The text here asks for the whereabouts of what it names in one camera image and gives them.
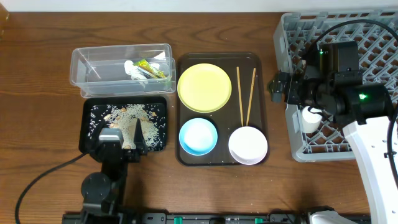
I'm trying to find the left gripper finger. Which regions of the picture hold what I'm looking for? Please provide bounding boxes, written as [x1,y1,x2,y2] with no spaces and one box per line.
[93,120,106,146]
[134,119,147,149]

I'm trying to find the wooden chopstick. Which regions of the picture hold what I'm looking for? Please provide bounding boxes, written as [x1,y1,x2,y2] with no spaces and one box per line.
[246,67,256,126]
[236,67,244,126]

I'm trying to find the rice and food scraps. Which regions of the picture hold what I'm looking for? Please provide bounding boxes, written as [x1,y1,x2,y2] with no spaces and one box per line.
[86,103,167,152]

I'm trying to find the white paper cup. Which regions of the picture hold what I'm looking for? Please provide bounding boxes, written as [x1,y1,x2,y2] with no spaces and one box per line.
[301,106,323,134]

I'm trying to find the light blue bowl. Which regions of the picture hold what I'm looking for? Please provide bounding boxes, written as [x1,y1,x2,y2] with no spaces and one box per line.
[178,118,218,156]

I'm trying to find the pink white bowl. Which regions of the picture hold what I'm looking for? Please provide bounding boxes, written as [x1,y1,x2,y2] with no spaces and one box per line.
[228,126,268,166]

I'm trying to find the white tissue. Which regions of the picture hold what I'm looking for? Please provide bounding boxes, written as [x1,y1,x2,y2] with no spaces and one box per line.
[124,60,147,80]

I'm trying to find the green snack wrapper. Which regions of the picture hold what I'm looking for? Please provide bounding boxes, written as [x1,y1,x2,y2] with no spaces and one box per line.
[133,59,165,78]

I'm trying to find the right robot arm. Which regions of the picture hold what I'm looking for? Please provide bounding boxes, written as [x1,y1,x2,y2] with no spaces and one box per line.
[268,41,397,223]

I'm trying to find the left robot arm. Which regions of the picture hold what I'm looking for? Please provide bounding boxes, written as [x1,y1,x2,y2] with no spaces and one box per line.
[78,119,148,223]

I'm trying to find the black waste tray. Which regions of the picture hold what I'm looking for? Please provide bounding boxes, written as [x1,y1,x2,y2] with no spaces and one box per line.
[79,96,167,152]

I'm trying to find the grey dishwasher rack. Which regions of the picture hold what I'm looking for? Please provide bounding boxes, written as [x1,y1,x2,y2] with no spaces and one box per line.
[273,9,397,162]

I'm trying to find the dark brown serving tray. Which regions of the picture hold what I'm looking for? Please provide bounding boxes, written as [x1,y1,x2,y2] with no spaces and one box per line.
[175,52,268,167]

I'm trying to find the yellow plate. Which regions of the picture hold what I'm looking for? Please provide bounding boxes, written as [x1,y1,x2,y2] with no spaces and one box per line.
[177,63,232,113]

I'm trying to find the clear plastic bin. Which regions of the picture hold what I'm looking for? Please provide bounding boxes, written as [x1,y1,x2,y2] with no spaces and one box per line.
[70,44,176,98]

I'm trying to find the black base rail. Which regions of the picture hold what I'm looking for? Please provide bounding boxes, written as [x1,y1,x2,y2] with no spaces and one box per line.
[61,212,373,224]

